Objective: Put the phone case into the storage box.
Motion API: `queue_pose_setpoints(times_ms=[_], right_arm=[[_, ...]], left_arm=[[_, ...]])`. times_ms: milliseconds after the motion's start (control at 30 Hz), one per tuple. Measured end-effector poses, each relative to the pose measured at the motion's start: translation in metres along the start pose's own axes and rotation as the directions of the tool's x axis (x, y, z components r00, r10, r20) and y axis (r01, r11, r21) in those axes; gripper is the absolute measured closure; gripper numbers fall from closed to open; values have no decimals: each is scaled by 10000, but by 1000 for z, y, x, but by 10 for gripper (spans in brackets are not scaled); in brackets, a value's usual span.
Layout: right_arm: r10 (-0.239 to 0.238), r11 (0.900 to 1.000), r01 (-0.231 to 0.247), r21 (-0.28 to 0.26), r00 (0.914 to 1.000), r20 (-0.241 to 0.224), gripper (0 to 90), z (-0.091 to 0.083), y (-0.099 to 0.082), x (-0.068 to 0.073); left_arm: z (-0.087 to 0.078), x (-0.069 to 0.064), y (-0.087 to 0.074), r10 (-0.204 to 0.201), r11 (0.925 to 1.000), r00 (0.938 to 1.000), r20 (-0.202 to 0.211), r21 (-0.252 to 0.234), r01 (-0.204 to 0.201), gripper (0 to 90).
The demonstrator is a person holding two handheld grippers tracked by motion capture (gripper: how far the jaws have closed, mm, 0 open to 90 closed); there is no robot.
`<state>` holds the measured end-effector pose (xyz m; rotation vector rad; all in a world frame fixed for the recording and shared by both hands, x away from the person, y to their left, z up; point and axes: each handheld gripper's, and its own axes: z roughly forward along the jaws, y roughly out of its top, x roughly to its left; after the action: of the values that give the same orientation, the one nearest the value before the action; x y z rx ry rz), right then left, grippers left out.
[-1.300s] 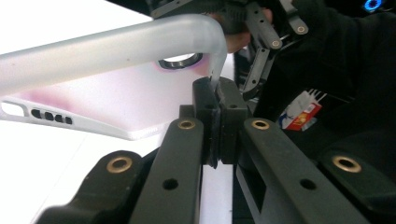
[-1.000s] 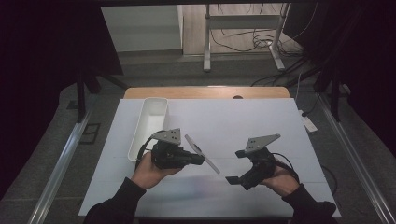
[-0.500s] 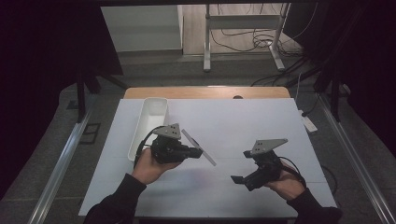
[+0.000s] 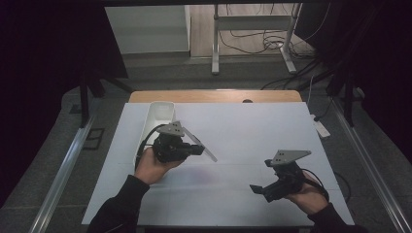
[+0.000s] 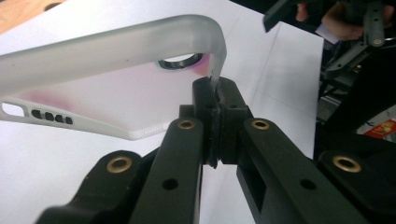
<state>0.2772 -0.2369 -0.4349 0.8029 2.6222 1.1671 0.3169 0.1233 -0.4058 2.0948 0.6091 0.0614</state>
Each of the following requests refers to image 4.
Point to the black metal stand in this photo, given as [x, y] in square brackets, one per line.
[85, 100]
[349, 100]

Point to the aluminium rail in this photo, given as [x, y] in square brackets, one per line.
[372, 171]
[61, 181]

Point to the white paper tag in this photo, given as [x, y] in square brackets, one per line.
[320, 127]

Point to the person's right hand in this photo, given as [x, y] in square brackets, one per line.
[311, 199]

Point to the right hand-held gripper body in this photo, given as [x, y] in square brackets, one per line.
[286, 179]

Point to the white table mat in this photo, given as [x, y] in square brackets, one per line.
[243, 129]

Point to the white metal stand frame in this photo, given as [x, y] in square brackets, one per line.
[215, 48]

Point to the dark curtain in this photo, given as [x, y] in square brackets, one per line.
[39, 81]
[382, 64]

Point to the person's left hand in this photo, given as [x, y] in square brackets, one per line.
[150, 168]

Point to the white plastic storage bin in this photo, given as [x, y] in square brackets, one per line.
[160, 111]

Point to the black square floor frame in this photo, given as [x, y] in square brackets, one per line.
[94, 139]

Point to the white cabinet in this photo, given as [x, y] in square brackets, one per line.
[145, 29]

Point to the wooden table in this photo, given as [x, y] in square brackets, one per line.
[194, 96]

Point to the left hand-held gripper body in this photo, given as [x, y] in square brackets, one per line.
[170, 149]

